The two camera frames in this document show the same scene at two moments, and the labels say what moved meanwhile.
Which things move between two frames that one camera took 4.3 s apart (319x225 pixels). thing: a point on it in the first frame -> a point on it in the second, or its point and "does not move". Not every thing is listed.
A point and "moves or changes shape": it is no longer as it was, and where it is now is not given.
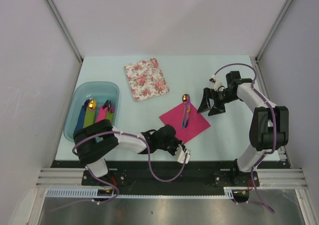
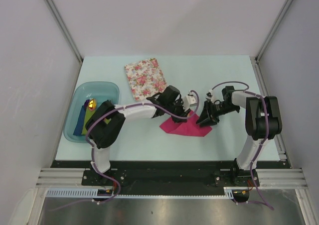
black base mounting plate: [205, 177] does not move
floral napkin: [146, 79] does not move
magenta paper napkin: [196, 124] moves or changes shape
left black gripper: [177, 142] -> [182, 112]
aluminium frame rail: [62, 177] does not move
